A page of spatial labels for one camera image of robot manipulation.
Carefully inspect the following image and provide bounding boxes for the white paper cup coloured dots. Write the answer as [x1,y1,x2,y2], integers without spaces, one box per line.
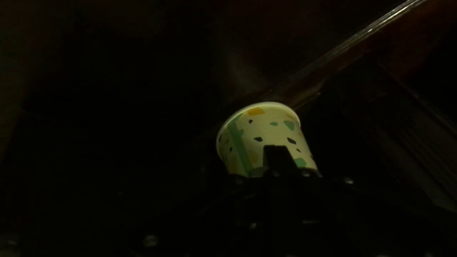
[216,100,320,178]

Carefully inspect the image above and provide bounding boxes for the dark wooden secretary desk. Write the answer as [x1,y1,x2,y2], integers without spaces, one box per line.
[0,0,457,257]

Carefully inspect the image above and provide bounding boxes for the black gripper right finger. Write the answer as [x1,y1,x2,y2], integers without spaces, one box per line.
[280,144,300,175]

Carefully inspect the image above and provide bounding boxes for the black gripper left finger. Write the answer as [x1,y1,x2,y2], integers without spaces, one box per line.
[263,144,283,175]

